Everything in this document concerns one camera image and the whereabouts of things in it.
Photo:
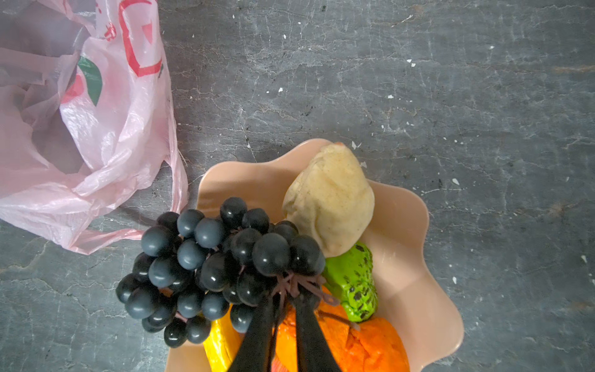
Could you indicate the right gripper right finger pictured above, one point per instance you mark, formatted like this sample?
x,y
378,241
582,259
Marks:
x,y
313,352

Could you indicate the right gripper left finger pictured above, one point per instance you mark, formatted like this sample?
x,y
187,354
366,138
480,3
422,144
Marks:
x,y
255,353

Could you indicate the yellow fake banana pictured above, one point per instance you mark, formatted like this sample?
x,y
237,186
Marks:
x,y
222,344

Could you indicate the orange fake fruit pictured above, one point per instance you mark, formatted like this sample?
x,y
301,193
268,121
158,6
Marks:
x,y
375,346

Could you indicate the green fake vegetable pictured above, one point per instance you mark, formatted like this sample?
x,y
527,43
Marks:
x,y
349,278

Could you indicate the dark fake grapes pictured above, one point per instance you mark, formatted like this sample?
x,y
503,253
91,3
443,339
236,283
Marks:
x,y
194,270

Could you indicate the pink scalloped bowl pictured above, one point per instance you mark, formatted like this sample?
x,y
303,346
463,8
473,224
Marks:
x,y
428,323

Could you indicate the beige fake fruit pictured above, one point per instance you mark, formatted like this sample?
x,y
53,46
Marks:
x,y
331,200

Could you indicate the pink plastic bag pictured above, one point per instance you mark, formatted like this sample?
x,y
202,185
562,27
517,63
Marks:
x,y
87,116

